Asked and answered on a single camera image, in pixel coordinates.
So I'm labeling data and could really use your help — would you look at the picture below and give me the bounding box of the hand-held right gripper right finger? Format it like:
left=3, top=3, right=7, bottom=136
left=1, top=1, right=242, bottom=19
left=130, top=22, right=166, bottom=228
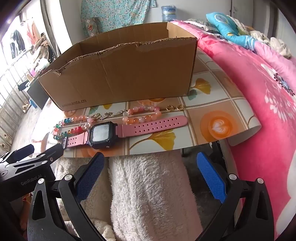
left=196, top=152, right=274, bottom=241

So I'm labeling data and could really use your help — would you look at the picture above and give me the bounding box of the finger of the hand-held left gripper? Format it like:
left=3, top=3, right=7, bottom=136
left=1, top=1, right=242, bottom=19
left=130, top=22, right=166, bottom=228
left=0, top=144, right=35, bottom=164
left=7, top=145, right=66, bottom=170

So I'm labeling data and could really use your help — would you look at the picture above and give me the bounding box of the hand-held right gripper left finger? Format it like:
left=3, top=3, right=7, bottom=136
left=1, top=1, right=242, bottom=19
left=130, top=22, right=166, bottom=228
left=27, top=152, right=109, bottom=241

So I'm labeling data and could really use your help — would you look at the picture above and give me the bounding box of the multicoloured bead bracelet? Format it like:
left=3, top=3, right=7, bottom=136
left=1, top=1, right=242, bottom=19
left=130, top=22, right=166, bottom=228
left=53, top=115, right=97, bottom=141

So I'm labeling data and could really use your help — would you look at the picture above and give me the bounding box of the pink strap digital watch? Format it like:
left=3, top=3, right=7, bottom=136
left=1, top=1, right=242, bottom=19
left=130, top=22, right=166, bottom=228
left=62, top=116, right=188, bottom=150

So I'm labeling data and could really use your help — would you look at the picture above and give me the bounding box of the pink orange bead bracelet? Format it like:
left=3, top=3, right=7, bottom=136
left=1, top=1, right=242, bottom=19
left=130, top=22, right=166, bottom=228
left=122, top=105, right=162, bottom=126

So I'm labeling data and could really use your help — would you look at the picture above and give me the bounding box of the brown cardboard box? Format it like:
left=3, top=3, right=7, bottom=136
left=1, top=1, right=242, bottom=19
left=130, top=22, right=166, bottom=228
left=37, top=22, right=198, bottom=112

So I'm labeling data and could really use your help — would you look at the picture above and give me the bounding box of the black side table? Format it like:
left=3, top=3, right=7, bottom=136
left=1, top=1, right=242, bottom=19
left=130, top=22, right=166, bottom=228
left=26, top=79, right=50, bottom=110

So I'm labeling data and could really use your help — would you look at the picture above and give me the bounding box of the leaf patterned tablecloth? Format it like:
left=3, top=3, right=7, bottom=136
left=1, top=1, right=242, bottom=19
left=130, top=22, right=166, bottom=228
left=30, top=45, right=262, bottom=158

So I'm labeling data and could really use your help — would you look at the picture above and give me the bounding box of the pink floral blanket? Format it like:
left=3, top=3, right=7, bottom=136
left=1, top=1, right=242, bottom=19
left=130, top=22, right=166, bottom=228
left=171, top=20, right=296, bottom=241

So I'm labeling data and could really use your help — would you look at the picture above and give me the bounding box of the pile of clothes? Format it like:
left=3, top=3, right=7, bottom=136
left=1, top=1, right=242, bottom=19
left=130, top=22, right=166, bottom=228
left=32, top=32, right=56, bottom=68

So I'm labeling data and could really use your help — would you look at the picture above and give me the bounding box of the dark hanging jacket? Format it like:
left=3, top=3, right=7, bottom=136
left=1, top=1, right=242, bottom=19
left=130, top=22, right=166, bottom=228
left=10, top=30, right=26, bottom=58

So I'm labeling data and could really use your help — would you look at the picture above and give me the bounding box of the pink hanging garment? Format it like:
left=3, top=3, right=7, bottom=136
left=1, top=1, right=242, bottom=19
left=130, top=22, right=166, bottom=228
left=26, top=22, right=40, bottom=42

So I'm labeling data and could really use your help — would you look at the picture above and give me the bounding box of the small patterned bag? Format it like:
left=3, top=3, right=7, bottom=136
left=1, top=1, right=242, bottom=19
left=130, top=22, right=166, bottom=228
left=84, top=16, right=101, bottom=37

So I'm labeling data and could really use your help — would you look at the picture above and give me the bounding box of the cream crumpled cloth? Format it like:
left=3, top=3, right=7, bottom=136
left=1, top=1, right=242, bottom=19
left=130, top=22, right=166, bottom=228
left=250, top=30, right=292, bottom=59

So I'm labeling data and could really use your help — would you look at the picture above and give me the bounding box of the blue floral quilt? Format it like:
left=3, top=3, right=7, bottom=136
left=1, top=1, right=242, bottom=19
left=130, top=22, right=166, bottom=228
left=206, top=11, right=257, bottom=49

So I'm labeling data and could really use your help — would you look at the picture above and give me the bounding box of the grey lace-edged cloth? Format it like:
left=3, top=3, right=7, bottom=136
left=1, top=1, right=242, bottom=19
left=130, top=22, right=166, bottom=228
left=186, top=18, right=222, bottom=33

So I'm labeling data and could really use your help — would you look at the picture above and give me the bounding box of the teal floral garment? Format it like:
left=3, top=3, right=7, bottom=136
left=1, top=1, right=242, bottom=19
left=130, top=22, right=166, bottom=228
left=81, top=0, right=156, bottom=36

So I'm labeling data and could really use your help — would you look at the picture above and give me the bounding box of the blue water jug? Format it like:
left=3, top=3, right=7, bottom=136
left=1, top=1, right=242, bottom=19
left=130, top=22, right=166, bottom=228
left=161, top=5, right=177, bottom=22

